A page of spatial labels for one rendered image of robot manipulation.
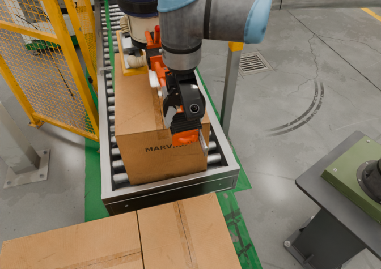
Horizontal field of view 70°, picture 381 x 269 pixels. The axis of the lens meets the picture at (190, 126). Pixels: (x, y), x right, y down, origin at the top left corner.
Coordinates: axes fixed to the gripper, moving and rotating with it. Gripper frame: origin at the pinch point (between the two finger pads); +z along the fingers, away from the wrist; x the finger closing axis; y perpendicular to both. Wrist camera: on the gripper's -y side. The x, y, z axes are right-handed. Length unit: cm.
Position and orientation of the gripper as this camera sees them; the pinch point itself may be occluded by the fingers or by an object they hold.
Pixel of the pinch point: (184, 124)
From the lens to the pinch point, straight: 77.3
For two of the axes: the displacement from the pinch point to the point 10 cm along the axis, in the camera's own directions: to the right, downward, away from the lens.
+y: -2.5, -7.2, 6.5
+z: 0.0, 6.7, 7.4
